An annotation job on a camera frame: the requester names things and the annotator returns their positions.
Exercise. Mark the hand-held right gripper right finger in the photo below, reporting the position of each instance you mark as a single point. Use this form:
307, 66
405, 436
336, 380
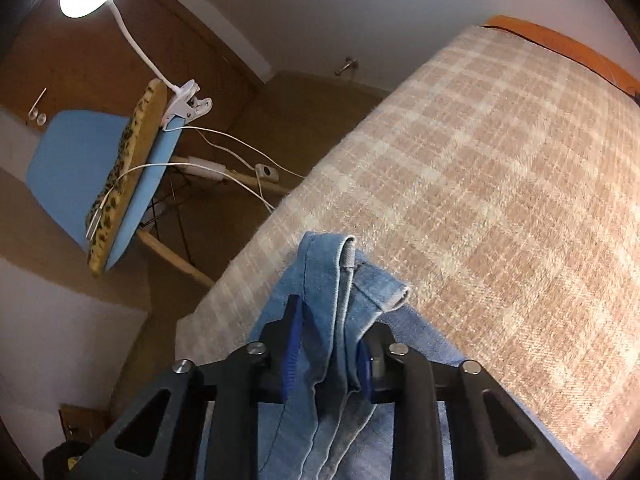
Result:
365, 375

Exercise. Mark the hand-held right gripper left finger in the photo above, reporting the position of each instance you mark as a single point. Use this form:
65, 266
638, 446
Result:
292, 355

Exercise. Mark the blue denim pants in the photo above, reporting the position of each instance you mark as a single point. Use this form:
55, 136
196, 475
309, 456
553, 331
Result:
325, 280

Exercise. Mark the white power strip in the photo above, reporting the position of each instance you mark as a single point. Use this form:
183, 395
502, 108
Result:
200, 166

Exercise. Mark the beige plaid blanket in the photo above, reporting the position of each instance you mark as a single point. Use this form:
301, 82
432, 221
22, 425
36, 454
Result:
475, 160

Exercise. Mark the leopard print cushion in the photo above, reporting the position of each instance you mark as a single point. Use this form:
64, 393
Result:
132, 135

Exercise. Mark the light blue chair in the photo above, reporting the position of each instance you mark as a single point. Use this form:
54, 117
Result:
75, 160

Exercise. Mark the metal door stopper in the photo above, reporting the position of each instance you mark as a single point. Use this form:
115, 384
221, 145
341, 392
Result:
346, 65

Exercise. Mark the brown wooden door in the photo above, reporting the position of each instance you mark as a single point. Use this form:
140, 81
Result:
65, 60

